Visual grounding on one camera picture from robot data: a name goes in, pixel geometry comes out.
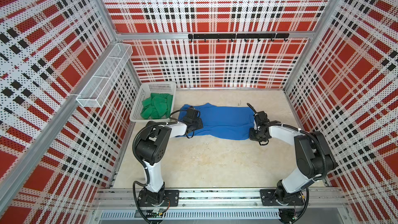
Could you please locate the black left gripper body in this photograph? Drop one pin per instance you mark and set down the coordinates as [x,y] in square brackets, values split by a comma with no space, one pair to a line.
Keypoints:
[196,124]

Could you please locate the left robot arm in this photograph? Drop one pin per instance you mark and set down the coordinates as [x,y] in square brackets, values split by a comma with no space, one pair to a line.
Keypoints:
[150,143]

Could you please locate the white wire wall shelf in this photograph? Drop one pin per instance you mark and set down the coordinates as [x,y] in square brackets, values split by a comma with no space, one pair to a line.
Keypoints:
[105,75]

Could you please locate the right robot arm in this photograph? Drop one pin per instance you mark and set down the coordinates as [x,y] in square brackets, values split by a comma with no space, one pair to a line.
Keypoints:
[314,159]

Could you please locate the green tank top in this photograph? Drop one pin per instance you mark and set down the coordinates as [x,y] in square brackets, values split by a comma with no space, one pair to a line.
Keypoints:
[157,106]

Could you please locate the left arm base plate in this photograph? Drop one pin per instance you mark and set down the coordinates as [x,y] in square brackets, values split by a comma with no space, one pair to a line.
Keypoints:
[163,198]

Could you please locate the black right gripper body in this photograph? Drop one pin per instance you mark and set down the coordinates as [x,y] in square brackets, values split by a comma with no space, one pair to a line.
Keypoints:
[255,135]

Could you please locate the white plastic laundry basket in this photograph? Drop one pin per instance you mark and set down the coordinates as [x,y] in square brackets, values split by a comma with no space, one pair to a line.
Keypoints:
[144,92]

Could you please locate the blue tank top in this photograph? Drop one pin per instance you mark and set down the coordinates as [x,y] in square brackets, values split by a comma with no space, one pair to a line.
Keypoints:
[230,123]

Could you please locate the aluminium front rail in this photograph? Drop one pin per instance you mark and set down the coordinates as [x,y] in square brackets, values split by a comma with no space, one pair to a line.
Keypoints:
[206,198]

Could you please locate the black wall hook rail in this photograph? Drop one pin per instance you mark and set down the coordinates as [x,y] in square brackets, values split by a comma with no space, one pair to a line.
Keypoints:
[270,36]

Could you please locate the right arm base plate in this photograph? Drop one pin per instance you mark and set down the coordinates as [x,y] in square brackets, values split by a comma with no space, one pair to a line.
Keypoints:
[277,197]

